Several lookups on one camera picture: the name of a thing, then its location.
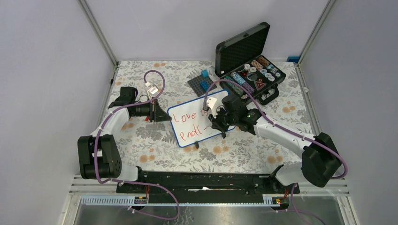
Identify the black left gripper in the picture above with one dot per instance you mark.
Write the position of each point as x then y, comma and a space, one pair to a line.
156, 114

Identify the light blue lego cube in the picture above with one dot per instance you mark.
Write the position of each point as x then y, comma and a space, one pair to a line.
204, 73

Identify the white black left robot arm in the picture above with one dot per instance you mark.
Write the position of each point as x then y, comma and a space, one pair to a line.
98, 154

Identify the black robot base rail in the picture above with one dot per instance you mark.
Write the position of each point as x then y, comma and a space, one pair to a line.
192, 187

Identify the blue clamp behind table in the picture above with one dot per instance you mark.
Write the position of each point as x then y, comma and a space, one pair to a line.
294, 59

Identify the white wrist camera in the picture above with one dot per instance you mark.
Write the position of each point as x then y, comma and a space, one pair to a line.
152, 90
211, 104

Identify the black poker chip case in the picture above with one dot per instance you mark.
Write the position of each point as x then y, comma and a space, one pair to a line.
240, 62

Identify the blue lego brick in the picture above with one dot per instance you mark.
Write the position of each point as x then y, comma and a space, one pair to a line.
205, 85

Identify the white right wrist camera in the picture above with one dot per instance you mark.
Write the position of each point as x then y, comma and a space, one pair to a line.
211, 104

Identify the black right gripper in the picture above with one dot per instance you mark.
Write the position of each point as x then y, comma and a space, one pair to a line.
216, 122

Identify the grey lego baseplate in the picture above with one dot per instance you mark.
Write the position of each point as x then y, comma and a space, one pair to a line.
194, 83

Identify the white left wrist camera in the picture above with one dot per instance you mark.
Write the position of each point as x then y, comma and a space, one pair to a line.
152, 90

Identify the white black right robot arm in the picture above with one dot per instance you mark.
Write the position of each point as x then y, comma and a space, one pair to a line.
319, 157

